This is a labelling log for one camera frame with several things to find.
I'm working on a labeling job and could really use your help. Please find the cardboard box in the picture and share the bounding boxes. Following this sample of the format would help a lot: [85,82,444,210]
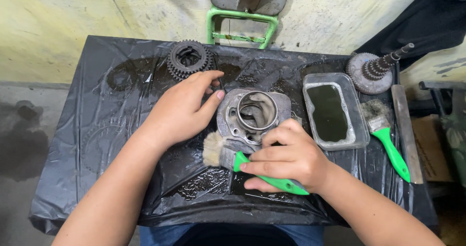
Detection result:
[411,114,456,183]

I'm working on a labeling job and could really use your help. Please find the grey gear with shaft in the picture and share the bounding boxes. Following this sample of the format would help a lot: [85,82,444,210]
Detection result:
[345,43,415,95]

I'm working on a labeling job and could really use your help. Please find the black cloth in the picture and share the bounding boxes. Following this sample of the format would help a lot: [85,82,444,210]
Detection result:
[354,0,466,71]

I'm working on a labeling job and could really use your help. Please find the grey metal engine cylinder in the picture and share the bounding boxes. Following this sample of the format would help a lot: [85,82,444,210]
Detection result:
[216,89,292,155]

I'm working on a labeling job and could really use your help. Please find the clear plastic tray with liquid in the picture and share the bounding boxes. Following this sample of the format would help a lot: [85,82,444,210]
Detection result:
[302,73,371,151]

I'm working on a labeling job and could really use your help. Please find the dark metal stand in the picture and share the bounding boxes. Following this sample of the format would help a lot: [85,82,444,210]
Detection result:
[408,81,466,188]

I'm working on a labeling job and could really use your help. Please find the green handled paint brush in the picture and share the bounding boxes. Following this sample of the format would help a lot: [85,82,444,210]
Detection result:
[202,131,310,196]
[360,100,411,183]

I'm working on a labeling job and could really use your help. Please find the dirty green handled paint brush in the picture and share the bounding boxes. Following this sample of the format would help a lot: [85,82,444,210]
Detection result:
[360,100,411,183]

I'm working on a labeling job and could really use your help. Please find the person's left hand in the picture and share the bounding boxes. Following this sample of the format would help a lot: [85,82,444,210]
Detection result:
[141,70,226,147]

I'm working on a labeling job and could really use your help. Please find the person's blue jeans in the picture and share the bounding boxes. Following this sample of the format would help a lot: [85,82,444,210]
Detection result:
[139,223,325,246]

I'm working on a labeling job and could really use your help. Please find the flat metal file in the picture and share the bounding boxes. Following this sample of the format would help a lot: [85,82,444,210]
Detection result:
[391,85,424,185]

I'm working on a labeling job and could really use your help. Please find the person's right hand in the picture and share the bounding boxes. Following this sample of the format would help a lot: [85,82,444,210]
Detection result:
[240,119,330,195]

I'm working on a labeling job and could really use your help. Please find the black stacked gear cluster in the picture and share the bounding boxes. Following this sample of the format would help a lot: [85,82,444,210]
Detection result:
[167,39,214,82]

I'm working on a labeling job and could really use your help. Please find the black plastic sheet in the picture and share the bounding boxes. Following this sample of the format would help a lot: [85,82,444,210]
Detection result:
[28,35,440,236]

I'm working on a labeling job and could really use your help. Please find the green metal frame stool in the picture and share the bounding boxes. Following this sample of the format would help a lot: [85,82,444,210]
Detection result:
[206,0,292,50]

